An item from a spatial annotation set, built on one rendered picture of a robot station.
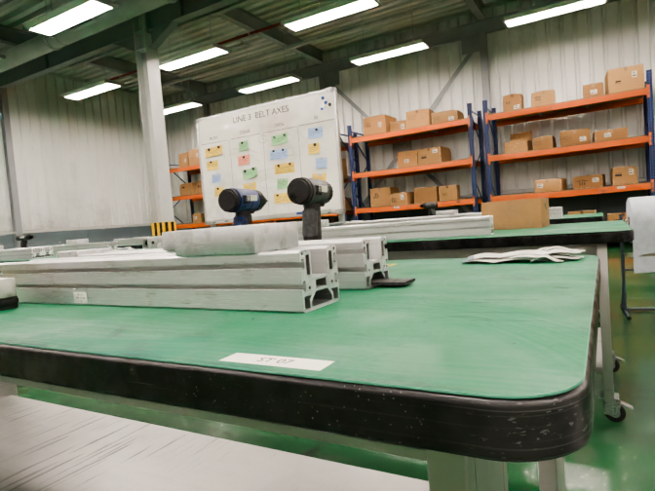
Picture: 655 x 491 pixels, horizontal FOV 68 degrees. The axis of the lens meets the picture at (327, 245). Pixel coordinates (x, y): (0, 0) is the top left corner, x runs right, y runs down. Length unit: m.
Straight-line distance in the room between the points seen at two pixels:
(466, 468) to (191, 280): 0.50
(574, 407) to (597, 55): 11.15
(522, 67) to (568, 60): 0.86
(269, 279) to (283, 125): 3.60
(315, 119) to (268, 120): 0.47
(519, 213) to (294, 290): 2.12
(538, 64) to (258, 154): 8.11
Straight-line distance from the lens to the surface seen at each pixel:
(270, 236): 0.72
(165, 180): 9.47
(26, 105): 14.36
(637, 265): 4.24
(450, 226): 2.30
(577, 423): 0.38
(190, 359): 0.49
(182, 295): 0.81
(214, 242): 0.74
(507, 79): 11.54
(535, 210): 2.67
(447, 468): 0.45
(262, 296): 0.70
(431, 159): 10.69
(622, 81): 10.40
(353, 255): 0.82
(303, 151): 4.11
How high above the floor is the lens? 0.90
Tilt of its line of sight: 3 degrees down
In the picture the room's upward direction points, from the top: 5 degrees counter-clockwise
